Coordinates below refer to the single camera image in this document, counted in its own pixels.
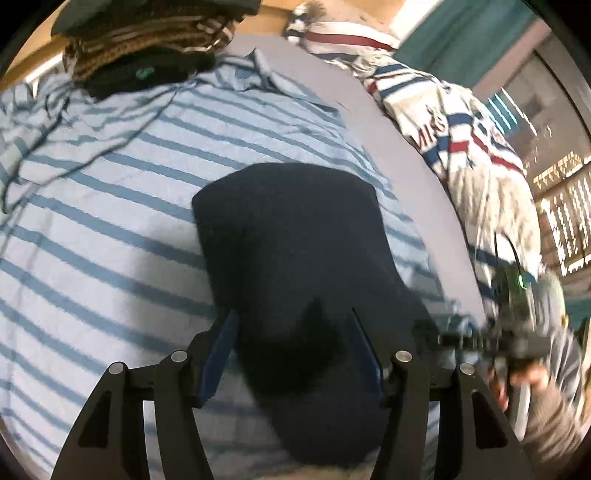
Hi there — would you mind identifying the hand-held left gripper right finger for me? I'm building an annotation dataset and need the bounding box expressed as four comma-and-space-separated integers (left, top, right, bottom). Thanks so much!
351, 308, 532, 480

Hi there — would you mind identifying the striped star duvet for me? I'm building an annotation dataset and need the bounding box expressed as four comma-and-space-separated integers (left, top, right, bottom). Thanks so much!
355, 53, 543, 324

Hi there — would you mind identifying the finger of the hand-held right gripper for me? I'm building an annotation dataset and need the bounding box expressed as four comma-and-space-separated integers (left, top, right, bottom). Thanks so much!
412, 316, 488, 358

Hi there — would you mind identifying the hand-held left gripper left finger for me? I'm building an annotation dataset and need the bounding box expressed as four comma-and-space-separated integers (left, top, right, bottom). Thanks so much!
51, 309, 240, 480

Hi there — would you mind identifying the blue striped blanket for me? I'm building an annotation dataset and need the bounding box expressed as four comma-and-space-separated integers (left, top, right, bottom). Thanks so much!
0, 48, 467, 480

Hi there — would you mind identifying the person's right forearm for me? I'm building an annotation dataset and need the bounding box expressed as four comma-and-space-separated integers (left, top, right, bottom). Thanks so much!
519, 383, 585, 467

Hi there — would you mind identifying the brown striped sweater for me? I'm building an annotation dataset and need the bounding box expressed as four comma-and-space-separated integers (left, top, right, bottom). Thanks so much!
62, 14, 236, 84

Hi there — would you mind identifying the navy button cardigan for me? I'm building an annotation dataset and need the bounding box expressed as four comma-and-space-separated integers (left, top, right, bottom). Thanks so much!
191, 161, 444, 467

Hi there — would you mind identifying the teal curtain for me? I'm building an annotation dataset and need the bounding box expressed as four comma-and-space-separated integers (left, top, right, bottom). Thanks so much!
392, 0, 539, 90

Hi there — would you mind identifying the person's right hand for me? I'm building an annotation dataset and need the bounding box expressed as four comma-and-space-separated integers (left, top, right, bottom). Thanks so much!
489, 362, 550, 407

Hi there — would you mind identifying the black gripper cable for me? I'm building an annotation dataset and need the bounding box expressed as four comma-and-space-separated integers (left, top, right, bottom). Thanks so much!
494, 233, 527, 287

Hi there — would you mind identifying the person's grey top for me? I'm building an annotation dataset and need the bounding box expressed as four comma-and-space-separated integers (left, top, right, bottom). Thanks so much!
536, 272, 591, 416

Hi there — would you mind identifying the wooden headboard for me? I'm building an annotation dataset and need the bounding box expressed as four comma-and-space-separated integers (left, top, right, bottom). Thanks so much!
0, 0, 407, 90

